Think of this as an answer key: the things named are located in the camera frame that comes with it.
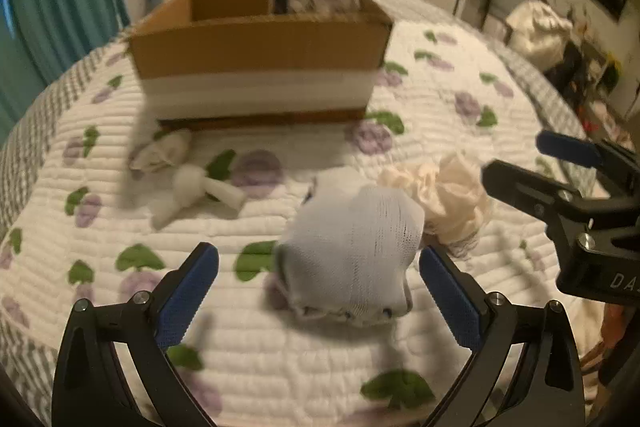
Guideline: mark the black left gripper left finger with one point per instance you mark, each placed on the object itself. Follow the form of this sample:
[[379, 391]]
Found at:
[[90, 387]]

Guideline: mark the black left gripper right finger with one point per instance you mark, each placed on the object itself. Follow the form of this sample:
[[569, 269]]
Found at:
[[546, 385]]

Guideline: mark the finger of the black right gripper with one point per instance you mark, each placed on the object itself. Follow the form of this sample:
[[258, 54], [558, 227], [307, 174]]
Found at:
[[618, 164], [544, 198]]

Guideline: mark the cream lace fabric bundle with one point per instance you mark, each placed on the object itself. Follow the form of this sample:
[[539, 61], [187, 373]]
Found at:
[[455, 203]]

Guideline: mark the white mesh cloth bundle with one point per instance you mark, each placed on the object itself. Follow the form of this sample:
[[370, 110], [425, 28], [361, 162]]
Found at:
[[346, 253]]

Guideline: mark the white knotted sock toy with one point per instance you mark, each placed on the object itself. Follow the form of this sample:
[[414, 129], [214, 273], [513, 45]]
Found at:
[[189, 183]]

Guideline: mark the operator hand orange glove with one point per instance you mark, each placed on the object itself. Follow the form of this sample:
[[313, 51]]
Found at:
[[614, 324]]

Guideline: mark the white stuffed laundry bag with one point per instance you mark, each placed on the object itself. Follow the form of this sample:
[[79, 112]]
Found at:
[[538, 33]]

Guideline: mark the white quilt purple flowers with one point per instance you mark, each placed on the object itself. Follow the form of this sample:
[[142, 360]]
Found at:
[[300, 206]]

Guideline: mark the open cardboard box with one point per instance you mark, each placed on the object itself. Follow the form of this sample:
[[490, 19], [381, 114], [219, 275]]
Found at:
[[206, 64]]

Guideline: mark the teal window curtain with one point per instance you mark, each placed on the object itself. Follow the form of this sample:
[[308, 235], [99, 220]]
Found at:
[[41, 39]]

